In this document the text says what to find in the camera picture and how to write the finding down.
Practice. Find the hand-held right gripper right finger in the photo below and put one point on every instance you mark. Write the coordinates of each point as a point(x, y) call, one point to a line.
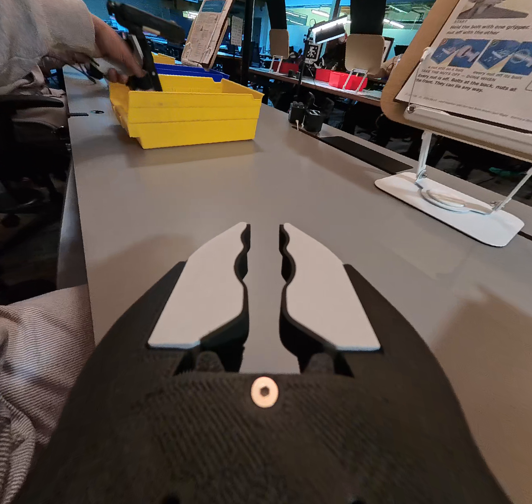
point(328, 300)

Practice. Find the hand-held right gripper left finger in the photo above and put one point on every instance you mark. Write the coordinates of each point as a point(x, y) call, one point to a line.
point(195, 296)

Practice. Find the grey desk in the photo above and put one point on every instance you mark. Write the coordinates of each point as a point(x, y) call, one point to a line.
point(291, 179)

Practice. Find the bright desk lamp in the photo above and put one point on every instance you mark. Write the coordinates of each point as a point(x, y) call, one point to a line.
point(328, 30)

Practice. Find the person's grey sweater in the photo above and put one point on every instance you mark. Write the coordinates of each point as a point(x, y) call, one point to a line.
point(37, 366)

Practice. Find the yellow plastic bin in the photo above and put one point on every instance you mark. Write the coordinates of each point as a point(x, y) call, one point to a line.
point(164, 58)
point(191, 113)

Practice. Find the black battery charger dock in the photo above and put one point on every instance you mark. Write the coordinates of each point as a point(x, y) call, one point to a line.
point(316, 115)

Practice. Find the wooden document stand white base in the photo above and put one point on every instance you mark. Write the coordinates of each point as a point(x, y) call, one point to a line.
point(457, 127)

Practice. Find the large red plastic bin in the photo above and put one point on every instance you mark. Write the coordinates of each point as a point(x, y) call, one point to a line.
point(347, 80)

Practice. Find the black office chair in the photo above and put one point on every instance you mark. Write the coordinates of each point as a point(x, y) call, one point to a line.
point(29, 146)

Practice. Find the blue plastic bin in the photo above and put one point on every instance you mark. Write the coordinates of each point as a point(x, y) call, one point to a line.
point(187, 71)

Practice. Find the small red plastic bin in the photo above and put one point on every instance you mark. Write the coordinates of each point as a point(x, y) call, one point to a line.
point(287, 68)

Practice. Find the large rounded wooden stand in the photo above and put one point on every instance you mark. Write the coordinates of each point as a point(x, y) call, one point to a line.
point(365, 55)

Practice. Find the small rounded wooden stand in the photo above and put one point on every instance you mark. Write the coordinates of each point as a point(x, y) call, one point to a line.
point(279, 42)

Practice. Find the black steel column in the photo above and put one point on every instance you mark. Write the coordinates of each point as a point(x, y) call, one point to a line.
point(248, 25)

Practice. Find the cardboard document stand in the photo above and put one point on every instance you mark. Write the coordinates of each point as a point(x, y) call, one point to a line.
point(212, 17)

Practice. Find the printed instruction sheet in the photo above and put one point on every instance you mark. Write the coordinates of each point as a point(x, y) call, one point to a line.
point(478, 55)

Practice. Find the small black panel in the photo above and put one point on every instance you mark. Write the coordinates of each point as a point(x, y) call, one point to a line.
point(276, 13)

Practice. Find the large black panel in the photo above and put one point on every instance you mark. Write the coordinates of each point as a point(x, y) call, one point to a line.
point(369, 11)

